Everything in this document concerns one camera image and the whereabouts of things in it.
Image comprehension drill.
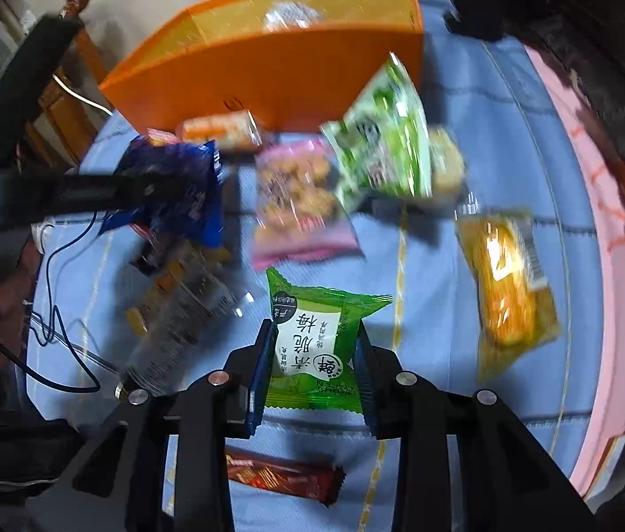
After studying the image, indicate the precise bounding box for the person left hand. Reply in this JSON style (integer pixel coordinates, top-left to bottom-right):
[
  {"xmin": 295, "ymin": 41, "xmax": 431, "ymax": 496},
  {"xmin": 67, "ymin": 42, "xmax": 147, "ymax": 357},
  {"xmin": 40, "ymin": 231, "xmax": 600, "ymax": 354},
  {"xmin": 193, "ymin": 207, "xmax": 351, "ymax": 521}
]
[{"xmin": 0, "ymin": 235, "xmax": 42, "ymax": 354}]

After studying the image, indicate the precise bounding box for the pink biscuit bag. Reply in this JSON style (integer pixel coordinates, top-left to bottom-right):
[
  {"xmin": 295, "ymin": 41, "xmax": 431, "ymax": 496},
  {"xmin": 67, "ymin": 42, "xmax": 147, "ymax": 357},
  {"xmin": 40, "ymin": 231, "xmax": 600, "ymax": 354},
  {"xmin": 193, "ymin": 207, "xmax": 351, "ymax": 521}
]
[{"xmin": 250, "ymin": 138, "xmax": 360, "ymax": 270}]

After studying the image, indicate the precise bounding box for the pink table mat edge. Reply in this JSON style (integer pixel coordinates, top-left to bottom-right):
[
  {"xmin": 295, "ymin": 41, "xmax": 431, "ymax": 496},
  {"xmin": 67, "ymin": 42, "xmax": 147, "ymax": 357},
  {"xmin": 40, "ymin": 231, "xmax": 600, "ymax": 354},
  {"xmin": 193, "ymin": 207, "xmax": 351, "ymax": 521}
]
[{"xmin": 525, "ymin": 47, "xmax": 625, "ymax": 502}]

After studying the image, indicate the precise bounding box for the red wafer bar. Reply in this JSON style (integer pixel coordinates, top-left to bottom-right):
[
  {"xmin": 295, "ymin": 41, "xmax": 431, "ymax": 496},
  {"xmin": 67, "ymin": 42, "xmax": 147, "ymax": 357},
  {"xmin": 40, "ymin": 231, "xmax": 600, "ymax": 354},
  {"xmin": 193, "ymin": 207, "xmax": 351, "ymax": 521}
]
[{"xmin": 226, "ymin": 448, "xmax": 346, "ymax": 507}]

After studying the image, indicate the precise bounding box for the green jelly drink pouch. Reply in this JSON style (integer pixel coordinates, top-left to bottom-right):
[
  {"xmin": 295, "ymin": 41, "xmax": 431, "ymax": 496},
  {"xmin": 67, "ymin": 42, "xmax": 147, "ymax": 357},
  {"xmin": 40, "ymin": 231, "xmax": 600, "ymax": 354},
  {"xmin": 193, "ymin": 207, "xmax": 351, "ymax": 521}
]
[{"xmin": 321, "ymin": 54, "xmax": 432, "ymax": 213}]

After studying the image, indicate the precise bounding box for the yellow wrapped cake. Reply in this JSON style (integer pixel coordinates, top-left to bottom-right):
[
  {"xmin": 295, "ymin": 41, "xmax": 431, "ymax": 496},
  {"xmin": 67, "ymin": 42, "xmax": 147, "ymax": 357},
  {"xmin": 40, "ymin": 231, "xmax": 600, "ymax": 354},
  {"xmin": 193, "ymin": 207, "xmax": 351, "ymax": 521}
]
[{"xmin": 456, "ymin": 210, "xmax": 561, "ymax": 379}]

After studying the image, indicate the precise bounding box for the clear wrapped sandwich cake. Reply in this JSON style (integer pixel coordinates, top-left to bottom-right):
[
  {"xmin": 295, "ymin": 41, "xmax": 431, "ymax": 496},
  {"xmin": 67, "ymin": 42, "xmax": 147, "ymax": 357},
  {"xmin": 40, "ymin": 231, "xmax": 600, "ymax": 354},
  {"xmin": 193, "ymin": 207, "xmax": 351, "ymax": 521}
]
[{"xmin": 177, "ymin": 110, "xmax": 264, "ymax": 153}]

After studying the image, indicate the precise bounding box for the white cable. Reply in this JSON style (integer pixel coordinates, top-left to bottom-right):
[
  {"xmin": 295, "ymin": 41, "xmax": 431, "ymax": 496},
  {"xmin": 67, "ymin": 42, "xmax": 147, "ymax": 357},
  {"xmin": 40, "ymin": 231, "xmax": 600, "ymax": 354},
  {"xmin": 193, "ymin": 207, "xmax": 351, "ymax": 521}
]
[{"xmin": 51, "ymin": 72, "xmax": 115, "ymax": 119}]

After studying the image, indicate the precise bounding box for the light blue tablecloth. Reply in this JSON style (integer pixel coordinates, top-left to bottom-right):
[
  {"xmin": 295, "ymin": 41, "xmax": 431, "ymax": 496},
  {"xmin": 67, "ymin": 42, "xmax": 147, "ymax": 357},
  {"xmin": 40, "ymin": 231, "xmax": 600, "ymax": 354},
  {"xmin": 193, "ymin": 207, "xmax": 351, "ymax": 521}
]
[{"xmin": 27, "ymin": 0, "xmax": 602, "ymax": 531}]

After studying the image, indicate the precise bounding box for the orange cardboard box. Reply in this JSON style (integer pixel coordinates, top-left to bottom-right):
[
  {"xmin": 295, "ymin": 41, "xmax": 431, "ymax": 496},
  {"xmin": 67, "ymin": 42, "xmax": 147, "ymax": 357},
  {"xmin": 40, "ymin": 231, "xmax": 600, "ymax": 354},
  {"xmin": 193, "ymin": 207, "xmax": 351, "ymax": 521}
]
[{"xmin": 99, "ymin": 0, "xmax": 424, "ymax": 132}]

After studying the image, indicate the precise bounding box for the red noodle snack bag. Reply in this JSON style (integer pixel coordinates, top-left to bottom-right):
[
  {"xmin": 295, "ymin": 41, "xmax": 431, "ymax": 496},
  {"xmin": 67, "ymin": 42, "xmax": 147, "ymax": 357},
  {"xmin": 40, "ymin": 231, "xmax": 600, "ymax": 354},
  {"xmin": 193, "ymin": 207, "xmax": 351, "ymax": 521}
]
[{"xmin": 145, "ymin": 129, "xmax": 179, "ymax": 147}]

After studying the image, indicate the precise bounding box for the round pastry clear packet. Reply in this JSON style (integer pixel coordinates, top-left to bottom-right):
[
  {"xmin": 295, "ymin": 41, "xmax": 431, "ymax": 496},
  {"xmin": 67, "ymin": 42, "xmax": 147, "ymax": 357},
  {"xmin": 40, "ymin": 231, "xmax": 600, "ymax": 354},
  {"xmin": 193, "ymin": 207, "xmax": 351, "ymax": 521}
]
[{"xmin": 428, "ymin": 126, "xmax": 466, "ymax": 202}]

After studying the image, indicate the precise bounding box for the yellow peanut bar packet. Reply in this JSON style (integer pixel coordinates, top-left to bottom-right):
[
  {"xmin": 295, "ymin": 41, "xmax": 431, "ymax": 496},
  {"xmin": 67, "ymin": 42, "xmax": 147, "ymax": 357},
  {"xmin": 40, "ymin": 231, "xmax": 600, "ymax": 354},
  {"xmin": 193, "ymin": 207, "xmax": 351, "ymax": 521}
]
[{"xmin": 125, "ymin": 242, "xmax": 233, "ymax": 337}]

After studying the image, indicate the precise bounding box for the clear barcode snack packet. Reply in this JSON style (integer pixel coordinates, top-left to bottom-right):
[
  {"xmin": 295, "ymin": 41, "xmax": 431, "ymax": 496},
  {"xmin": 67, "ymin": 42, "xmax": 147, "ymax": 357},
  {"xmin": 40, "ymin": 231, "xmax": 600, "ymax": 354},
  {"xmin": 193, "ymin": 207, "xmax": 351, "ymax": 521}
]
[{"xmin": 115, "ymin": 266, "xmax": 251, "ymax": 403}]

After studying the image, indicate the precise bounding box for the black cable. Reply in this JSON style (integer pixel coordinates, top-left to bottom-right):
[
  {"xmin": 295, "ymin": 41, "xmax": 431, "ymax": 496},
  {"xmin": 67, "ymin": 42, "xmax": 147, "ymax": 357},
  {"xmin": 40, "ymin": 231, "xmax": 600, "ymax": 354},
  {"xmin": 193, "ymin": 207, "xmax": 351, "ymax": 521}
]
[{"xmin": 0, "ymin": 209, "xmax": 104, "ymax": 394}]

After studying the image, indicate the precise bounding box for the blue cookie bag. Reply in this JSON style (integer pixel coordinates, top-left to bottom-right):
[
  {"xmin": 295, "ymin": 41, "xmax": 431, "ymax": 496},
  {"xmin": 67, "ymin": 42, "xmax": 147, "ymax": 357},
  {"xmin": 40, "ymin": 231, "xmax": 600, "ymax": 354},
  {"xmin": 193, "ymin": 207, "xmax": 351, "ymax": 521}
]
[{"xmin": 99, "ymin": 136, "xmax": 223, "ymax": 249}]

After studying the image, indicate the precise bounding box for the small green plum packet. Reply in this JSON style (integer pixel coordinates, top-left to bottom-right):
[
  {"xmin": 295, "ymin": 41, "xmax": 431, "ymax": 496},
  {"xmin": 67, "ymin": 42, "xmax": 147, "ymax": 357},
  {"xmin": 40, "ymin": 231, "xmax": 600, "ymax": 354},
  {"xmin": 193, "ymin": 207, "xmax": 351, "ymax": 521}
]
[{"xmin": 265, "ymin": 268, "xmax": 392, "ymax": 413}]

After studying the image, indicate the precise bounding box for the brown wooden chair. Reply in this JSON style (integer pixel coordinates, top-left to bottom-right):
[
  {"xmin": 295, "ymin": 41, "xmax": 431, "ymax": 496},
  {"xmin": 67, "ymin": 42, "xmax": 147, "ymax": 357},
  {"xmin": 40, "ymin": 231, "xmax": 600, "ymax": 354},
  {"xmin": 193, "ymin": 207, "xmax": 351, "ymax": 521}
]
[{"xmin": 25, "ymin": 0, "xmax": 111, "ymax": 169}]

